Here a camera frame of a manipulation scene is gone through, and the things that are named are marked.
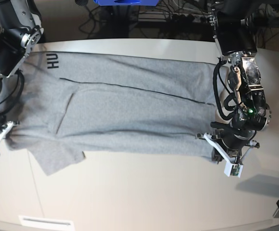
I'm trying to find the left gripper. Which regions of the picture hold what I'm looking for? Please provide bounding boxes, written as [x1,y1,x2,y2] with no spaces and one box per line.
[196,127,257,164]

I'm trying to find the grey T-shirt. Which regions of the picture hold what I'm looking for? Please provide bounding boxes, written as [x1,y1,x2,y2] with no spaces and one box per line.
[6,52,216,175]

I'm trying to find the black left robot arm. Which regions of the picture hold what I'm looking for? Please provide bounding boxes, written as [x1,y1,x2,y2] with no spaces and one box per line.
[207,0,272,167]

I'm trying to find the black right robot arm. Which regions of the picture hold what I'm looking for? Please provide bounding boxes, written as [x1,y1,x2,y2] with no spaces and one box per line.
[0,0,44,135]

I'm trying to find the blue plastic part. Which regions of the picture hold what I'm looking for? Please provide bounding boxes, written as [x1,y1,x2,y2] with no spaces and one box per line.
[94,0,159,6]

